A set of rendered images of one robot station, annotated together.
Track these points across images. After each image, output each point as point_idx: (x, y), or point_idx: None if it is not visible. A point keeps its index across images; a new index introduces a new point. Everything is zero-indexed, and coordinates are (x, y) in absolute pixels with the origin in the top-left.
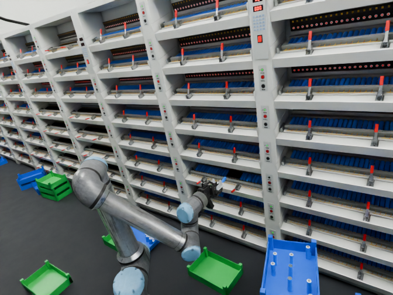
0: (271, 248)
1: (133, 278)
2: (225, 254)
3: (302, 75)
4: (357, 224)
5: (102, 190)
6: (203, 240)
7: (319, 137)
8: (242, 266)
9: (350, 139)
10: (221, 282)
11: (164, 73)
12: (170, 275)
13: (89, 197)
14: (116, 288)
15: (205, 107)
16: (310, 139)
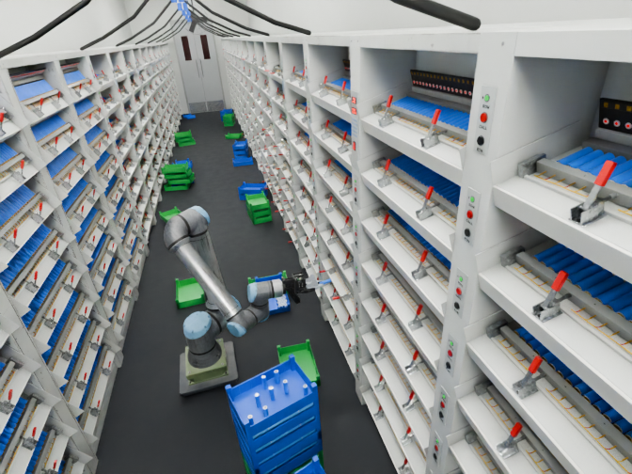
0: (291, 368)
1: (199, 323)
2: (324, 359)
3: None
4: (400, 408)
5: (178, 240)
6: (322, 334)
7: (388, 287)
8: (326, 380)
9: (405, 307)
10: None
11: (315, 139)
12: (265, 345)
13: (166, 241)
14: (185, 322)
15: None
16: (379, 284)
